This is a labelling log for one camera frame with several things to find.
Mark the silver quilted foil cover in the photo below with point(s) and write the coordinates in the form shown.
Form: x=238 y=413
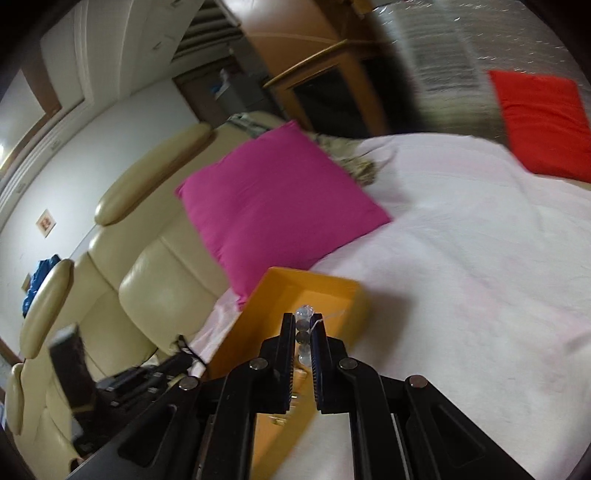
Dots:
x=438 y=55

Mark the small framed wall picture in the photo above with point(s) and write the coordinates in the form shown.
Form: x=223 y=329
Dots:
x=46 y=223

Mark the white louvered vent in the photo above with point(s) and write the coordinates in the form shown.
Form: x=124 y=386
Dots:
x=207 y=32

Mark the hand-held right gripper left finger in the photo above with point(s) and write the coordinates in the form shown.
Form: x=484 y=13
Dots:
x=290 y=355

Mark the pale pink blanket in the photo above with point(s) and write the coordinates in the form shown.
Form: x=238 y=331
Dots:
x=461 y=300

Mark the orange tray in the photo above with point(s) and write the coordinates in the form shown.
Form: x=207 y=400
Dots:
x=277 y=295

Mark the wooden cabinet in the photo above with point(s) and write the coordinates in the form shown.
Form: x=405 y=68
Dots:
x=295 y=27

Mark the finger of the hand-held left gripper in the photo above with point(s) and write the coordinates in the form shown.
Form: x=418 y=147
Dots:
x=143 y=376

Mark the patterned cloth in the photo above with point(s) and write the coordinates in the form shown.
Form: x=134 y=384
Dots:
x=351 y=157

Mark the blue cloth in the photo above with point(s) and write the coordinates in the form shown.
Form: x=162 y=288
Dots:
x=39 y=281

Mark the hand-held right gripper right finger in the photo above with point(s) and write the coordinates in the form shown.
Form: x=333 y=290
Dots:
x=316 y=360

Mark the dark wooden shelf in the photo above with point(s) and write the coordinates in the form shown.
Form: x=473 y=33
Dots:
x=198 y=99

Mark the beige leather sofa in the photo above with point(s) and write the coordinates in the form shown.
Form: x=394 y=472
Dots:
x=152 y=281

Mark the red cushion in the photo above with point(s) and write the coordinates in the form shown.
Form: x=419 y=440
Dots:
x=545 y=124

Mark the magenta pillow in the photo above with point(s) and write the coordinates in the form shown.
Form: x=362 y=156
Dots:
x=277 y=198

